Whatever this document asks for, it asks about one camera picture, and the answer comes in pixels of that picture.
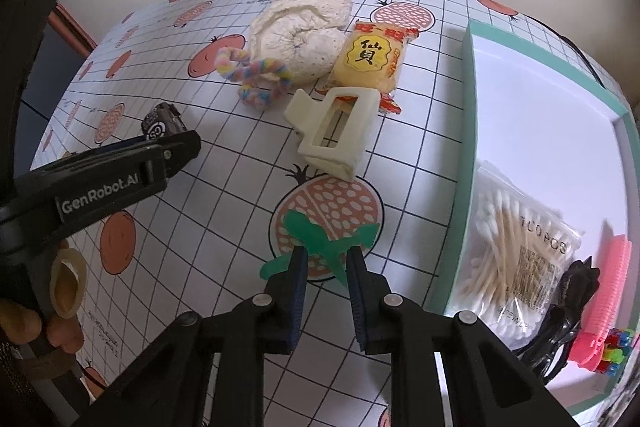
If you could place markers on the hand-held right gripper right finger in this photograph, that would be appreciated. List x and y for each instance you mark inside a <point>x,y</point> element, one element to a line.
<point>357,292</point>

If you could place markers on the cream crocheted hat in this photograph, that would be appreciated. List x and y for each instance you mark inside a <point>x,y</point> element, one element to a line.
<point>295,37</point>

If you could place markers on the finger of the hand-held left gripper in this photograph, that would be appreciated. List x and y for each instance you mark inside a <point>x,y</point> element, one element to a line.
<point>175,152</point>
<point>120,145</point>

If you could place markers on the person's left hand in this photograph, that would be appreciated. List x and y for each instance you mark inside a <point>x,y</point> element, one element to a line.
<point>62,307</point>

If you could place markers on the green plastic airplane toy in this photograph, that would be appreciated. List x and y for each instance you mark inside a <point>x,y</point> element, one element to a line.
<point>320,244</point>

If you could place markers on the pink hair roller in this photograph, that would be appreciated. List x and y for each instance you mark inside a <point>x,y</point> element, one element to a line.
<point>617,257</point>

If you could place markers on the rainbow pipe cleaner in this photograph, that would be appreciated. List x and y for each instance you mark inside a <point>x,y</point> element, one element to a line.
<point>260,69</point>

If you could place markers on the colourful bead hair clip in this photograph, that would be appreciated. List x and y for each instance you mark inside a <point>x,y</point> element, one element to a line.
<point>617,352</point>

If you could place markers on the brown wooden frame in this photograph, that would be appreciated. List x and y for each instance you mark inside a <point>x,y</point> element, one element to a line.
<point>75,27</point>

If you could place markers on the black action figure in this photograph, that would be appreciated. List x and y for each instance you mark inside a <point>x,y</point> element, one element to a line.
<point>575,287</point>

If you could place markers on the cream hair claw clip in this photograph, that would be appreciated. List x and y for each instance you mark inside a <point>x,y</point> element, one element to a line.
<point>330,164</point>

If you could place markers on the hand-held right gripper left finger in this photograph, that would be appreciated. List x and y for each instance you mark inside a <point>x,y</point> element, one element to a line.
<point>299,287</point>

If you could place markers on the fruit print grid tablecloth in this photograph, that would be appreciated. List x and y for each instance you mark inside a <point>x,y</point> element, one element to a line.
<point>200,187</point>

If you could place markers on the white tray box teal rim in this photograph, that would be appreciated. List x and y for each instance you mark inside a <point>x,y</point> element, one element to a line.
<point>525,107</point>

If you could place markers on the black toy car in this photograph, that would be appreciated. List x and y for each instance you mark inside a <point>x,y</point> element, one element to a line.
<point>160,122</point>

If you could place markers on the bag of cotton swabs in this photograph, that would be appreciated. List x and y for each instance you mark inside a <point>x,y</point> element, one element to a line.
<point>510,247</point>

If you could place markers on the yellow snack packet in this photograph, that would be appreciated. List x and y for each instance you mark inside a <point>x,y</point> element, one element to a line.
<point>367,57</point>

